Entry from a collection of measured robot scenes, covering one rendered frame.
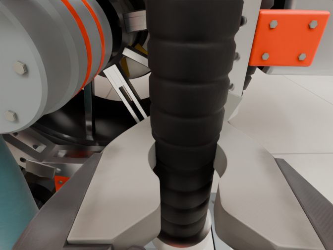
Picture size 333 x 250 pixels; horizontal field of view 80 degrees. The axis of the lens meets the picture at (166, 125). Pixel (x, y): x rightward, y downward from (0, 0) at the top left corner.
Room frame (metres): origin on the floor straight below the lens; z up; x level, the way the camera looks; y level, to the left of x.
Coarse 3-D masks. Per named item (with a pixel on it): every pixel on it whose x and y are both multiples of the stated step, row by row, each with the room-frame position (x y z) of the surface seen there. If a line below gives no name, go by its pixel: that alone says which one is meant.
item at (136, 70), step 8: (128, 0) 0.55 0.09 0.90; (136, 0) 0.60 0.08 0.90; (144, 0) 0.60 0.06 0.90; (128, 8) 0.55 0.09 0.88; (136, 8) 0.57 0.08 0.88; (144, 8) 0.60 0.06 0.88; (136, 32) 0.55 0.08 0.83; (144, 32) 0.60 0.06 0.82; (136, 40) 0.57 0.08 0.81; (144, 40) 0.60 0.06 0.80; (144, 48) 0.60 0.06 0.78; (120, 64) 0.60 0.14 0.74; (128, 64) 0.60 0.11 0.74; (136, 64) 0.60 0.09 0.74; (136, 72) 0.60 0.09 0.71; (144, 72) 0.60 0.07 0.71
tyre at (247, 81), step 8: (264, 0) 0.37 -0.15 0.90; (272, 0) 0.38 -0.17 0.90; (264, 8) 0.37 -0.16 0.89; (248, 72) 0.37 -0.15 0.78; (248, 80) 0.37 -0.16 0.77; (32, 128) 0.39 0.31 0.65; (48, 136) 0.39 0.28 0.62; (64, 144) 0.38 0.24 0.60; (72, 144) 0.39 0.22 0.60; (80, 144) 0.39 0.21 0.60
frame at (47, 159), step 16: (256, 0) 0.29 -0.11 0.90; (256, 16) 0.29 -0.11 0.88; (240, 32) 0.29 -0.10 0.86; (240, 48) 0.29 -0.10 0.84; (240, 64) 0.29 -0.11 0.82; (240, 80) 0.29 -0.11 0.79; (240, 96) 0.29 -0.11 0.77; (224, 112) 0.29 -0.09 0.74; (16, 144) 0.31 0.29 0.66; (32, 144) 0.34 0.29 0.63; (48, 144) 0.35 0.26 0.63; (16, 160) 0.30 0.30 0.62; (32, 160) 0.30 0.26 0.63; (48, 160) 0.31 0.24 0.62; (64, 160) 0.31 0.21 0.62; (80, 160) 0.31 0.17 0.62; (48, 176) 0.30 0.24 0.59; (64, 176) 0.30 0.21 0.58
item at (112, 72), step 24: (96, 0) 0.44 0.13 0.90; (120, 0) 0.43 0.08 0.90; (144, 24) 0.40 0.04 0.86; (120, 48) 0.40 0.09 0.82; (120, 72) 0.40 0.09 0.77; (96, 96) 0.61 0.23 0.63; (120, 96) 0.40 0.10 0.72; (48, 120) 0.41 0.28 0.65; (72, 120) 0.45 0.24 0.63; (96, 120) 0.48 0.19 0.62; (120, 120) 0.48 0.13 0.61; (96, 144) 0.38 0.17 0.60
